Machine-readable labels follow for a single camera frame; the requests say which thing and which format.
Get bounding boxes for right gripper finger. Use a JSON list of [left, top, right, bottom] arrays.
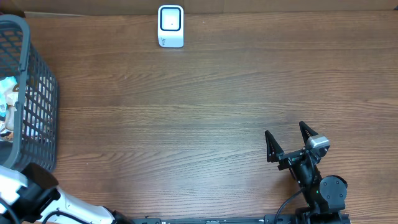
[[265, 130, 284, 162], [299, 121, 318, 144]]

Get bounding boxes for beige brown snack bag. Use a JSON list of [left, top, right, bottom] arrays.
[[1, 84, 19, 142]]

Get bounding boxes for mint green wipes pack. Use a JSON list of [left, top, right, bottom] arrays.
[[1, 77, 18, 117]]

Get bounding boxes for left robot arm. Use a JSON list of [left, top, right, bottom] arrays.
[[1, 163, 133, 224]]

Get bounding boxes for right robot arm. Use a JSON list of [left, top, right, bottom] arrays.
[[264, 121, 351, 224]]

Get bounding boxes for white barcode scanner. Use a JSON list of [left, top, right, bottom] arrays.
[[157, 4, 184, 48]]

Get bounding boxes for grey plastic mesh basket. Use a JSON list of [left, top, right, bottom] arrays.
[[1, 14, 60, 171]]

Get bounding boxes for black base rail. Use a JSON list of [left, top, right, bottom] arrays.
[[131, 214, 351, 224]]

